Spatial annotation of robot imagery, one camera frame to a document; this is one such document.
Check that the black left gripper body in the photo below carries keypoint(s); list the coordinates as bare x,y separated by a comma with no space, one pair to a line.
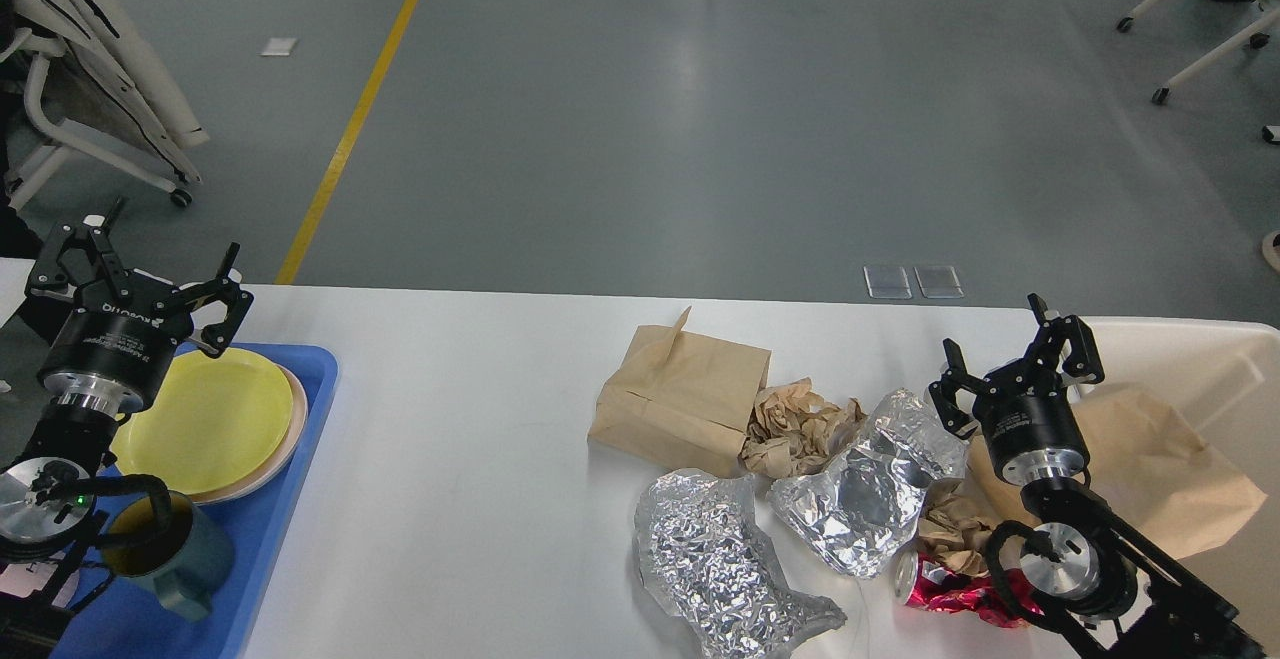
114,340

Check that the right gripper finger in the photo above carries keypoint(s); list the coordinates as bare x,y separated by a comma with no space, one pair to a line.
1063,354
953,379

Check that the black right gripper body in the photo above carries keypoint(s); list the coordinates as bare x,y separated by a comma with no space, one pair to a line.
1030,429

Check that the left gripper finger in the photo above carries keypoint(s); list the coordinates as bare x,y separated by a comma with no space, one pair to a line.
78,264
175,311

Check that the yellow plastic plate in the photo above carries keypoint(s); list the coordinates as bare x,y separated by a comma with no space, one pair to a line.
212,424

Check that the dark green mug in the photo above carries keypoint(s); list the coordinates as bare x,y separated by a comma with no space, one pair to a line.
182,566

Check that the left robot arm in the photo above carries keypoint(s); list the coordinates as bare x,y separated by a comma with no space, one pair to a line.
58,502

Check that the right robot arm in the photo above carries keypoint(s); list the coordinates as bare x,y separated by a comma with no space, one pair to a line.
1080,571

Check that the brown paper bag right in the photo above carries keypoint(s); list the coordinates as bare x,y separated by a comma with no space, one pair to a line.
1156,472

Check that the brown paper bag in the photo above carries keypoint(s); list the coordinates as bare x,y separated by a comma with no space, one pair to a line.
681,400
1156,472

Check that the small crumpled brown paper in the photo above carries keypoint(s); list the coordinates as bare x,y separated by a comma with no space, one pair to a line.
954,528

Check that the white plastic bin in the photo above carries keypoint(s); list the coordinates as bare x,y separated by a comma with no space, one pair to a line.
1223,377

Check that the pink plate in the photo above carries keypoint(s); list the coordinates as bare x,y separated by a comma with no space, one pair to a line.
277,461

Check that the crumpled aluminium foil upper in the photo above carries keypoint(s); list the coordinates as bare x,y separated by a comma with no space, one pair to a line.
860,510

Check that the crumpled aluminium foil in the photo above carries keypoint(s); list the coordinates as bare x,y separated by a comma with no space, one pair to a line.
860,510
705,560

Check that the crumpled brown paper ball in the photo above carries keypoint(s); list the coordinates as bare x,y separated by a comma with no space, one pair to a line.
793,431

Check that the crushed red can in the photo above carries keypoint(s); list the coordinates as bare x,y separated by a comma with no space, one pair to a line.
922,584

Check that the blue plastic tray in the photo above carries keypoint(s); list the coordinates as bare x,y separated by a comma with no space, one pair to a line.
128,622

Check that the brown paper bag left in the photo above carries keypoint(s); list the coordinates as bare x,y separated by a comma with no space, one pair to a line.
681,400

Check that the crumpled aluminium foil lower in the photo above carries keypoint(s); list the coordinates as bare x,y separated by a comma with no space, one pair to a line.
705,560

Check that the white chair base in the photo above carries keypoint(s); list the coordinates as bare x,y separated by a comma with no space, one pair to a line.
1220,30

